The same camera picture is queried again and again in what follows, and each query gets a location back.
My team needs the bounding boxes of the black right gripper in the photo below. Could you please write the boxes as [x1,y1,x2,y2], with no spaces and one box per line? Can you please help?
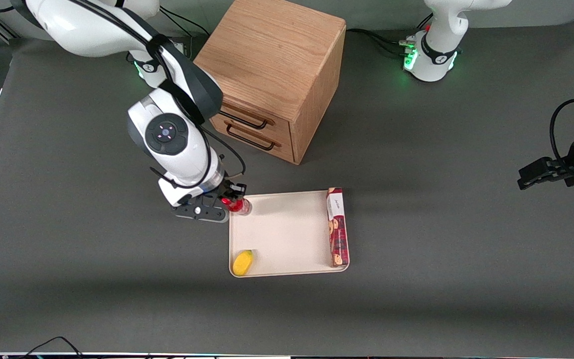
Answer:
[170,182,248,224]

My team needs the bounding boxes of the red coke bottle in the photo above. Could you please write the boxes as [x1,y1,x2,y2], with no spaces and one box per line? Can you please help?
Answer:
[221,196,253,216]

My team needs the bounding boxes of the beige plastic tray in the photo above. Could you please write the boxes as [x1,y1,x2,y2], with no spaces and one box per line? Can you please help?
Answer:
[229,189,351,278]

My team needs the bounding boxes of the yellow toy lemon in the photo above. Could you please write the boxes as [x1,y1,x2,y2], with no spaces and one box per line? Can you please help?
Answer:
[232,250,255,277]

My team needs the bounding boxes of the red cookie box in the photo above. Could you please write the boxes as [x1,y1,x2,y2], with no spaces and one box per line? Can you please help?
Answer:
[326,187,350,268]

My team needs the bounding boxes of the wooden drawer cabinet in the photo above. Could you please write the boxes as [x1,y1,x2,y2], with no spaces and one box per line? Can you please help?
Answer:
[193,0,347,166]

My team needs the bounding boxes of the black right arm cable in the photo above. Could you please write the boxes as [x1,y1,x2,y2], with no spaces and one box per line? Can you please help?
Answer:
[0,0,246,191]

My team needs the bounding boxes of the black metal drawer handle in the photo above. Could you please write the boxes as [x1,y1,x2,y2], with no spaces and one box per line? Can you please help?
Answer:
[217,110,276,130]
[225,120,282,152]

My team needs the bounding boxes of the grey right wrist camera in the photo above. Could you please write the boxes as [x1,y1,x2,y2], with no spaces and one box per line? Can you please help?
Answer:
[158,175,194,207]

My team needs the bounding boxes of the black right arm base cables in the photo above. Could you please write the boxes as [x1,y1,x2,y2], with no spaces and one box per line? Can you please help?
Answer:
[159,6,211,40]

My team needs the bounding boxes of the black arm base cables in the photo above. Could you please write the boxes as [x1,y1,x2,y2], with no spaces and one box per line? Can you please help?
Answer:
[159,6,211,40]
[346,12,434,56]

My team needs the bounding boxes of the black left arm base cables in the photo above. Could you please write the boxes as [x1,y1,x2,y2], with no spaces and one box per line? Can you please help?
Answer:
[346,12,434,56]

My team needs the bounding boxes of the black table edge cable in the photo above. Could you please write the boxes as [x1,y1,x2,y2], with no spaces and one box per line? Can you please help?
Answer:
[15,336,86,359]

